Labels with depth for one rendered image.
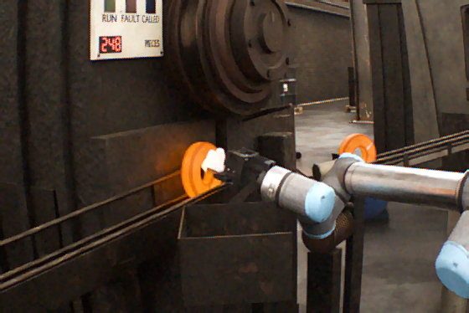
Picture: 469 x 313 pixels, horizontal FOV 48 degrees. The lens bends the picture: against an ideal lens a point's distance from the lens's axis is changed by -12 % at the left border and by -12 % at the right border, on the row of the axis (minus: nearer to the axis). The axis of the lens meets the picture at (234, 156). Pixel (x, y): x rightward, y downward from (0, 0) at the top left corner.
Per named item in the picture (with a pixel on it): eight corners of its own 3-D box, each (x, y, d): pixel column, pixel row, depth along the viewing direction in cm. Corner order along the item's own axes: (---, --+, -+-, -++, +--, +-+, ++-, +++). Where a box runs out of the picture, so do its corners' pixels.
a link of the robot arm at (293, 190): (322, 231, 141) (316, 214, 133) (280, 213, 147) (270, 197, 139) (339, 198, 144) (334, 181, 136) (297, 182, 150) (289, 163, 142)
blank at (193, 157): (176, 150, 150) (187, 150, 148) (208, 135, 162) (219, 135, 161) (185, 207, 153) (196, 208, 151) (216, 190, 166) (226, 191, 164)
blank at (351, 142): (350, 187, 200) (356, 188, 197) (329, 153, 194) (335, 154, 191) (377, 157, 204) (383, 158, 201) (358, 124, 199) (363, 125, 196)
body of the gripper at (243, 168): (240, 146, 154) (280, 161, 148) (234, 177, 156) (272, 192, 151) (224, 150, 148) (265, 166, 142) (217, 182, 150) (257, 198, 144)
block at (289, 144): (257, 207, 194) (255, 134, 190) (270, 202, 200) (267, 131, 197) (286, 210, 188) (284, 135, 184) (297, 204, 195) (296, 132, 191)
